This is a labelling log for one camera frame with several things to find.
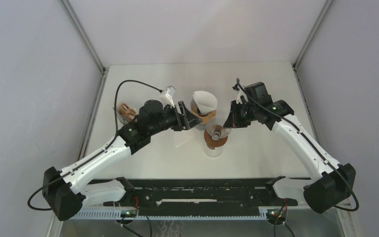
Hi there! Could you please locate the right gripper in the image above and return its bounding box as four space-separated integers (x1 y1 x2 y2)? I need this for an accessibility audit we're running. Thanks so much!
224 100 258 129

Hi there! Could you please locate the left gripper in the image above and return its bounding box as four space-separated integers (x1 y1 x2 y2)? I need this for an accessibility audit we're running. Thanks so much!
149 102 202 136

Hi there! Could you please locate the white paper coffee filter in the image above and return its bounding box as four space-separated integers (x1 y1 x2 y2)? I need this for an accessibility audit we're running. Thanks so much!
193 91 218 115
173 130 195 148

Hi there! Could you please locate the dark wooden ring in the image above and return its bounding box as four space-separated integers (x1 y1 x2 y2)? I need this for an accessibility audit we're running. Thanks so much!
204 130 228 151

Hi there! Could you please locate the clear glass with brown band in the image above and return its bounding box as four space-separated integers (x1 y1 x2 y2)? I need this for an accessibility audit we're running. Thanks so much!
203 145 223 159

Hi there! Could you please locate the grey ribbed glass dripper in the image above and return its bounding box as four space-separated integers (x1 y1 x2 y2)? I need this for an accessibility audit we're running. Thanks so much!
190 99 210 117

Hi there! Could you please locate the clear glass dripper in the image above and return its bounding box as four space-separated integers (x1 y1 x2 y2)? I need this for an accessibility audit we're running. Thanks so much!
206 117 231 141

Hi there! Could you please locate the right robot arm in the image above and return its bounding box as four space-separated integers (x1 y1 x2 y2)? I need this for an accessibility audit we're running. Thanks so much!
224 79 360 214

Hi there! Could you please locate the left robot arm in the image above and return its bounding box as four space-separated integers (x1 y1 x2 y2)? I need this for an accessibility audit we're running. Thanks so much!
42 100 202 221

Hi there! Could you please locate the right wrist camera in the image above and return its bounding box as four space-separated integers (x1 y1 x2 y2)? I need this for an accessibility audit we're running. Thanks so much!
236 88 248 104

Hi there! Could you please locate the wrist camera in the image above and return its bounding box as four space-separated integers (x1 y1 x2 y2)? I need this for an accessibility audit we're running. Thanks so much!
159 85 176 108
236 88 248 104

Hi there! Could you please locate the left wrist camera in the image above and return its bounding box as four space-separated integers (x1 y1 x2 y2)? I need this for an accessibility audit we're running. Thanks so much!
159 85 176 108

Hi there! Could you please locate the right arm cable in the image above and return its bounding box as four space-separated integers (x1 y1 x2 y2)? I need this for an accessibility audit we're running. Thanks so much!
232 78 360 213

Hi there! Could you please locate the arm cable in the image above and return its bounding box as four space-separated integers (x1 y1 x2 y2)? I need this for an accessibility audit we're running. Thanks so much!
27 79 164 212
232 78 360 213

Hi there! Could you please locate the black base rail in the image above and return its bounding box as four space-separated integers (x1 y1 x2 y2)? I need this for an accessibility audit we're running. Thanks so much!
101 178 309 219

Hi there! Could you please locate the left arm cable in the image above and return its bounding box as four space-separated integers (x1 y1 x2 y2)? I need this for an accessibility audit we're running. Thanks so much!
27 79 164 212

